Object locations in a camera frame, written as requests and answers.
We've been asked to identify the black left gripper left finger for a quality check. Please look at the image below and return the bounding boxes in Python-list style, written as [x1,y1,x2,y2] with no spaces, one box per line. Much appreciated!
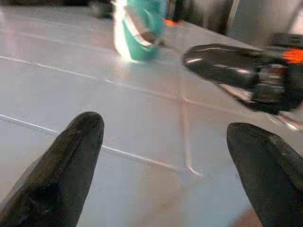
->
[0,111,105,227]

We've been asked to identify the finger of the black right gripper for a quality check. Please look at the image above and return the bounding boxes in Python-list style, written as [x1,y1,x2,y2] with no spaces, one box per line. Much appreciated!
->
[182,44,265,66]
[186,62,260,88]

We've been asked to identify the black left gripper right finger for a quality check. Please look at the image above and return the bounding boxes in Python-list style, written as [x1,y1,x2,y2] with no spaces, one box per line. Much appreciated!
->
[226,122,303,227]

